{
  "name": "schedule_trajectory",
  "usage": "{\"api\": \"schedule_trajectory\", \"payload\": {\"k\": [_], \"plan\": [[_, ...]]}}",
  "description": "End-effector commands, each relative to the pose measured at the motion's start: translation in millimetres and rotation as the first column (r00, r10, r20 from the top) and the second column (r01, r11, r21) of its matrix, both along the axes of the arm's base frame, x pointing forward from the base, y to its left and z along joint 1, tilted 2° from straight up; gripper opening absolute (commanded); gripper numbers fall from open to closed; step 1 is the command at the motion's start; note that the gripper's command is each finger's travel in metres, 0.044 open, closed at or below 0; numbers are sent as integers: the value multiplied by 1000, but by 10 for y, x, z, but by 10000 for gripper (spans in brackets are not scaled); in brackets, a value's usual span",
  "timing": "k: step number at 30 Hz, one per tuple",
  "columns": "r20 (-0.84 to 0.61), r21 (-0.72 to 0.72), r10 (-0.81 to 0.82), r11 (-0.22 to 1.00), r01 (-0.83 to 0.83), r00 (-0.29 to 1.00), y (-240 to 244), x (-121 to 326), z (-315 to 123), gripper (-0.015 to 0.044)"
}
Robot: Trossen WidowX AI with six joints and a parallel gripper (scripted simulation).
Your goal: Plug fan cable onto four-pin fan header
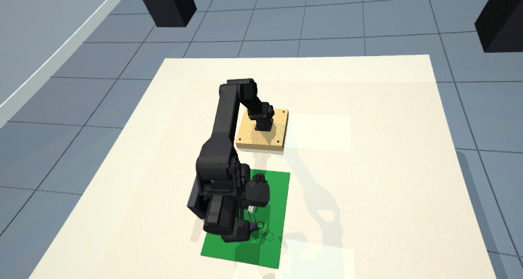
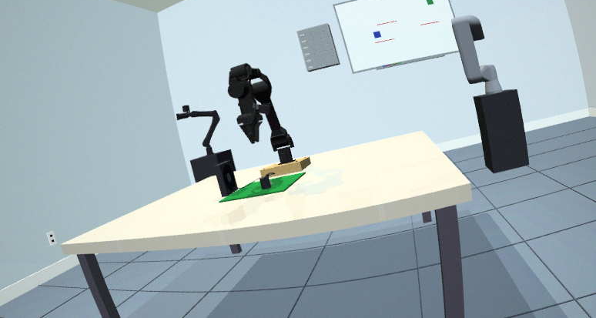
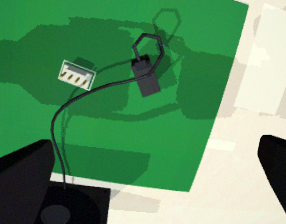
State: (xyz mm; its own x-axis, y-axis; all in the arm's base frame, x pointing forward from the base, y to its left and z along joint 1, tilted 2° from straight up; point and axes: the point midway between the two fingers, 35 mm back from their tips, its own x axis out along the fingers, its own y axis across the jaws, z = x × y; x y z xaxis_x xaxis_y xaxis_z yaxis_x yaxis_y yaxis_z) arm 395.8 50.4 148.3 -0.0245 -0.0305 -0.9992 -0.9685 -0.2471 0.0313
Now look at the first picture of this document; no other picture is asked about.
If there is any green circuit board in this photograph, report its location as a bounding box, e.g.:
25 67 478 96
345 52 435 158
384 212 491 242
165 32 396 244
201 169 290 269

